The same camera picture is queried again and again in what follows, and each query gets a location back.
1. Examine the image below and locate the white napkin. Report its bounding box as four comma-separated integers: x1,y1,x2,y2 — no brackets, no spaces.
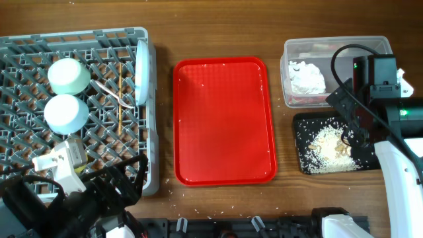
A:
288,61,326,95

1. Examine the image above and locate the red snack wrapper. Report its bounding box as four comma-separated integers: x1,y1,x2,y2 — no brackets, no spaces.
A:
291,95,327,104

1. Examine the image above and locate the leftover rice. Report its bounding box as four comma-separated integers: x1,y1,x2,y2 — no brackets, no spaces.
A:
293,117,362,175

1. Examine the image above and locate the white plastic fork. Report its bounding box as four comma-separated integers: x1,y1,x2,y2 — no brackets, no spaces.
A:
95,81,134,109

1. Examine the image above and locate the small light blue bowl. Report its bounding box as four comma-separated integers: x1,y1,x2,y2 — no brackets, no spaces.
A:
44,94,89,135

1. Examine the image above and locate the large light blue plate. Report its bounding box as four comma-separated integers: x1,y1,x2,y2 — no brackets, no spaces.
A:
135,40,150,106

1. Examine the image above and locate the wooden chopstick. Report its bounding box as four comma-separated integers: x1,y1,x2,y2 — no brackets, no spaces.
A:
118,63,122,136

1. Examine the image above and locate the green bowl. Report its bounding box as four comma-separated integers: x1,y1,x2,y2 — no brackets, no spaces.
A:
48,58,91,95

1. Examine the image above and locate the yellow cup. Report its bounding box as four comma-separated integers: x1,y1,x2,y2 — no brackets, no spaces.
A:
74,164,87,174

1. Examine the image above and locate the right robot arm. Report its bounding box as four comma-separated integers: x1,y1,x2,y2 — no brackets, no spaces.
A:
326,79,422,237

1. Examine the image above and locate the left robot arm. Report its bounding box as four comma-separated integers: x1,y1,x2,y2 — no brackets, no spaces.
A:
1,154,148,237

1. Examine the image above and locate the black waste tray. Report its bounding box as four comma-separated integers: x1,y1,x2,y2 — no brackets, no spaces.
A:
293,112,381,175

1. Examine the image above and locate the grey dishwasher rack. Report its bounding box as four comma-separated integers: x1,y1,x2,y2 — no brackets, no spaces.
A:
1,27,159,196

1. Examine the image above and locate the clear plastic bin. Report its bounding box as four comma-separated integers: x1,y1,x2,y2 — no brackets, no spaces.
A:
280,36,393,108

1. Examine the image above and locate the red serving tray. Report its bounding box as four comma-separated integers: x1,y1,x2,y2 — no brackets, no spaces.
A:
173,56,278,187

